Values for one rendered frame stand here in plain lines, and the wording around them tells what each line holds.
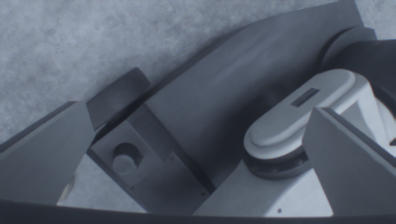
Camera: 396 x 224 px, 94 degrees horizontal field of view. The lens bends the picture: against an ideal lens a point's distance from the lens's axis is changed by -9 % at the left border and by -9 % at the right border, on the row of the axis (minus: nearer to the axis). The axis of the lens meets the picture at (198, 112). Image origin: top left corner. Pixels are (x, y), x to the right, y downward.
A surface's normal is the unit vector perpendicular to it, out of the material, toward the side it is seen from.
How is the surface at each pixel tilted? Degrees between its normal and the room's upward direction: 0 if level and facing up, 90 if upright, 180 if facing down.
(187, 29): 0
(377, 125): 23
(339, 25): 0
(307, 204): 4
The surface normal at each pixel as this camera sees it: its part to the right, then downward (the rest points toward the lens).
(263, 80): 0.16, 0.25
